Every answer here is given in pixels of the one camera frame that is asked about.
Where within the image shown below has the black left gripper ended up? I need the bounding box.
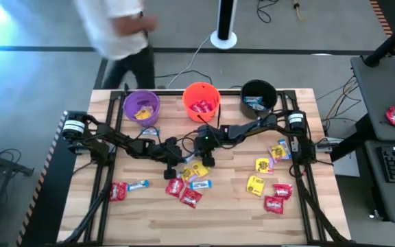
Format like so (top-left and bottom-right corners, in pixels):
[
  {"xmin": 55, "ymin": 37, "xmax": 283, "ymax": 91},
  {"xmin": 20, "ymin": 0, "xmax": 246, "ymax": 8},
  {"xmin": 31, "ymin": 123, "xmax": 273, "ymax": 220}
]
[{"xmin": 154, "ymin": 136, "xmax": 187, "ymax": 180}]

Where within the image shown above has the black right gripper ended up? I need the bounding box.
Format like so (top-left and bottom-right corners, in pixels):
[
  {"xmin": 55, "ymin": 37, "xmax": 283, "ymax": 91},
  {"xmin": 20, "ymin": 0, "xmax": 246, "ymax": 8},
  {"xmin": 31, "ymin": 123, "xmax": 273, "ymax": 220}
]
[{"xmin": 193, "ymin": 124, "xmax": 224, "ymax": 168}]

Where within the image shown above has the orange pumpkin face bucket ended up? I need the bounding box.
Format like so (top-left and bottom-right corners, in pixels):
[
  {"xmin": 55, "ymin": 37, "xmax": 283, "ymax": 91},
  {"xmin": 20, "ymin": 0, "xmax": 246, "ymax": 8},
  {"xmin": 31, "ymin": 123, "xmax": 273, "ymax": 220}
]
[{"xmin": 182, "ymin": 81, "xmax": 222, "ymax": 130}]

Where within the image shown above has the purple plastic bucket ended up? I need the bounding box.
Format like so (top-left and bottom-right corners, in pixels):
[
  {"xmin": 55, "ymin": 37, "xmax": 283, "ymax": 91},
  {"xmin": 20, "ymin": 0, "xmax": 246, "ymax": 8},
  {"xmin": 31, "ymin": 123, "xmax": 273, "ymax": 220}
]
[{"xmin": 122, "ymin": 89, "xmax": 161, "ymax": 128}]

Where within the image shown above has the blue white marker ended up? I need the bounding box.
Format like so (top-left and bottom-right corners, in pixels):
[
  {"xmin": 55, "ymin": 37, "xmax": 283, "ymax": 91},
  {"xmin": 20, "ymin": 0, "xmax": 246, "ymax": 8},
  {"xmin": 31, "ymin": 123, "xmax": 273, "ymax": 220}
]
[{"xmin": 278, "ymin": 138, "xmax": 292, "ymax": 160}]

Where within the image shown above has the black plastic bucket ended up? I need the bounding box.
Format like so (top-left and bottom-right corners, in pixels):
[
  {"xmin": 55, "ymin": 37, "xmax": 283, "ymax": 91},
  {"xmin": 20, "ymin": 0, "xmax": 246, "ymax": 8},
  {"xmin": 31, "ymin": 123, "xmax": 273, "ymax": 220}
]
[{"xmin": 240, "ymin": 79, "xmax": 278, "ymax": 120}]

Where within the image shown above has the white base floor stand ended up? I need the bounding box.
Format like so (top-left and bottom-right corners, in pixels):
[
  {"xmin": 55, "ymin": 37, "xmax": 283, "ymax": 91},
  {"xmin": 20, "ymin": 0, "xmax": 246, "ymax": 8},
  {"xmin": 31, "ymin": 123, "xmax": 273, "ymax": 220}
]
[{"xmin": 209, "ymin": 0, "xmax": 239, "ymax": 50}]

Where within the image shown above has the grey clamp box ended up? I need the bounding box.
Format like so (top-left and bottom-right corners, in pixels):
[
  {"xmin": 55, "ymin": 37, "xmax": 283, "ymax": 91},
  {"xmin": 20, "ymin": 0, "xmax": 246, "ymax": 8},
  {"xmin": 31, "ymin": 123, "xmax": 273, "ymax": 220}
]
[{"xmin": 315, "ymin": 137, "xmax": 343, "ymax": 154}]

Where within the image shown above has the black hazard striped platform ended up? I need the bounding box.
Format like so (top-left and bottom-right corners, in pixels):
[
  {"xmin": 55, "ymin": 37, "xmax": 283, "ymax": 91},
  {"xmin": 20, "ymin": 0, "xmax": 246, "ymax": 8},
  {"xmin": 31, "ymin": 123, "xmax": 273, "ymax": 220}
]
[{"xmin": 15, "ymin": 109, "xmax": 88, "ymax": 247}]

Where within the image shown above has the person's hand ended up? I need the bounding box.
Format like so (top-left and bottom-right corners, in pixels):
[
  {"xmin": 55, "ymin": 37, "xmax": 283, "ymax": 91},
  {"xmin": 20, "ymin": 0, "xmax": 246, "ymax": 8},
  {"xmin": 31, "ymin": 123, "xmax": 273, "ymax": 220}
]
[{"xmin": 141, "ymin": 15, "xmax": 160, "ymax": 34}]

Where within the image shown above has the person's leg and shoe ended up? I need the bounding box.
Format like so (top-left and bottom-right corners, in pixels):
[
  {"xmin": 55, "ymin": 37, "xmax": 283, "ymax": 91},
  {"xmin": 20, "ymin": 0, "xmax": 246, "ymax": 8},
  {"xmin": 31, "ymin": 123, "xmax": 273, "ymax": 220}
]
[{"xmin": 73, "ymin": 0, "xmax": 160, "ymax": 91}]

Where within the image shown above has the black floor stand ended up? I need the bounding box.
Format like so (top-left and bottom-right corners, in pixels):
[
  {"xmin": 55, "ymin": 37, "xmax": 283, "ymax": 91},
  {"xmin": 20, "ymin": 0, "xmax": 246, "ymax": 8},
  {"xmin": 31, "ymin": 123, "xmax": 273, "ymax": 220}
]
[{"xmin": 0, "ymin": 137, "xmax": 36, "ymax": 220}]

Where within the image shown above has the grey side desk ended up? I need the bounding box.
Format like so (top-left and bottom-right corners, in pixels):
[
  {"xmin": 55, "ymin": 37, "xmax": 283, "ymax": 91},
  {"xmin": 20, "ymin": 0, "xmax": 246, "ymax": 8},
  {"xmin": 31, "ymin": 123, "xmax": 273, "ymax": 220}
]
[{"xmin": 350, "ymin": 54, "xmax": 395, "ymax": 142}]

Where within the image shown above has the grey low desk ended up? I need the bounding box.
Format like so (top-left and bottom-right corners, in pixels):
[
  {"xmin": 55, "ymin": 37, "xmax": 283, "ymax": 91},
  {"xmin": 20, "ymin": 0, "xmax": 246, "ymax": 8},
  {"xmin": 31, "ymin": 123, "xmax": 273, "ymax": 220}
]
[{"xmin": 363, "ymin": 139, "xmax": 395, "ymax": 224}]

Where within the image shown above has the black slanted pole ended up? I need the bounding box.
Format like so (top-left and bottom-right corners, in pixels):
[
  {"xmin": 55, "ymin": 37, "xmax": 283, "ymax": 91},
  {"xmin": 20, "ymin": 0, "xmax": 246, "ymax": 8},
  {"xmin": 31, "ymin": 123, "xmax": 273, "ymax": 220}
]
[{"xmin": 363, "ymin": 15, "xmax": 395, "ymax": 69}]

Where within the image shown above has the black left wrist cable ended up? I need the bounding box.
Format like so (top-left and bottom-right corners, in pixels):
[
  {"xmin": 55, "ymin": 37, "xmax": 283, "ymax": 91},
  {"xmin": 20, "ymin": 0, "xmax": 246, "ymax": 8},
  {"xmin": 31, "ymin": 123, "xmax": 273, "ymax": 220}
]
[{"xmin": 176, "ymin": 135, "xmax": 198, "ymax": 162}]

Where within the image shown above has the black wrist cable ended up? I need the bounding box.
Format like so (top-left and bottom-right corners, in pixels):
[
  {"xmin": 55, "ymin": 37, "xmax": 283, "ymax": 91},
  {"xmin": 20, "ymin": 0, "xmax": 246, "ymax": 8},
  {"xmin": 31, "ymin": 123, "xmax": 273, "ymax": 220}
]
[
  {"xmin": 183, "ymin": 115, "xmax": 224, "ymax": 139},
  {"xmin": 176, "ymin": 135, "xmax": 198, "ymax": 162}
]

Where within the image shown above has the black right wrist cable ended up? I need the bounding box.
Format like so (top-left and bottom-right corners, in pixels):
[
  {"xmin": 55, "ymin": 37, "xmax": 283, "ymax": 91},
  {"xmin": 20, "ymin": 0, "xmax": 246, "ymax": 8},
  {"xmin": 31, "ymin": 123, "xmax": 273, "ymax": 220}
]
[{"xmin": 183, "ymin": 115, "xmax": 224, "ymax": 139}]

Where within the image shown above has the white floor cable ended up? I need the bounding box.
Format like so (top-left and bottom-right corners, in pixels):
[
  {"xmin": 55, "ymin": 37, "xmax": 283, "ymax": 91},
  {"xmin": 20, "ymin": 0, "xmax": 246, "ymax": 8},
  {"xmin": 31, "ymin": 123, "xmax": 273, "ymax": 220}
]
[{"xmin": 165, "ymin": 33, "xmax": 213, "ymax": 89}]

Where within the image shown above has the black cable bundle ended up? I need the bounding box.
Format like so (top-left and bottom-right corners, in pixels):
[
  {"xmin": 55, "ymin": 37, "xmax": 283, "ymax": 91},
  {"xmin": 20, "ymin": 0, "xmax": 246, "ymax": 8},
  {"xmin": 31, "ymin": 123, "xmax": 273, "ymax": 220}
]
[{"xmin": 315, "ymin": 75, "xmax": 363, "ymax": 121}]

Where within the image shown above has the black coiled floor cable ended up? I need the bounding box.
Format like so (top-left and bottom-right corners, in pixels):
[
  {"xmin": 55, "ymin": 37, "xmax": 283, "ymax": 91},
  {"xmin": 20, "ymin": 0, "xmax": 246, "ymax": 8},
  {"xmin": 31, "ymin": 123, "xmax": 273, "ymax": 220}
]
[{"xmin": 255, "ymin": 0, "xmax": 280, "ymax": 24}]

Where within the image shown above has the yellow floor cable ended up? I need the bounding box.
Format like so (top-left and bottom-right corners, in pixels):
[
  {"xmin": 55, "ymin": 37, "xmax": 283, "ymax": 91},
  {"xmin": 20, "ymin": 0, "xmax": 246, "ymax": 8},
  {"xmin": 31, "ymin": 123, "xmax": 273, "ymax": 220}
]
[{"xmin": 292, "ymin": 0, "xmax": 318, "ymax": 21}]

